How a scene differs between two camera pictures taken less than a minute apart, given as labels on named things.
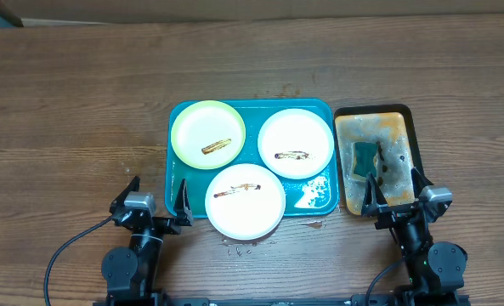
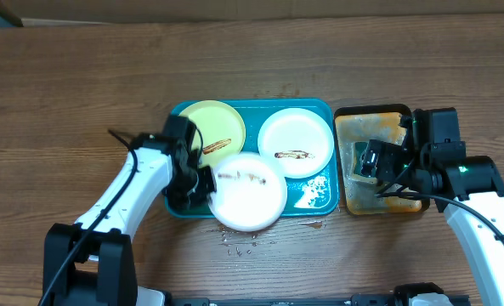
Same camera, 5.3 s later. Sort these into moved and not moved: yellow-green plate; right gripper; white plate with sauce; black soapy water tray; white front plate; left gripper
Moved: left gripper; right gripper; white front plate
Not moved: black soapy water tray; yellow-green plate; white plate with sauce
